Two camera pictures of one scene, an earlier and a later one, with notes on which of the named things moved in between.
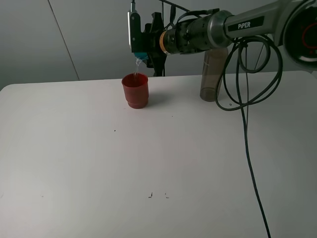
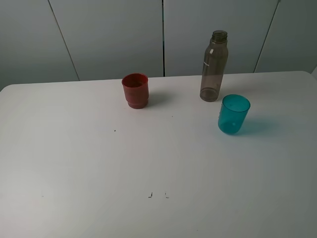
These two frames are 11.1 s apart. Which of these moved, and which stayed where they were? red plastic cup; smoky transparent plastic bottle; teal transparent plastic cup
Moved: teal transparent plastic cup
Stayed: red plastic cup; smoky transparent plastic bottle
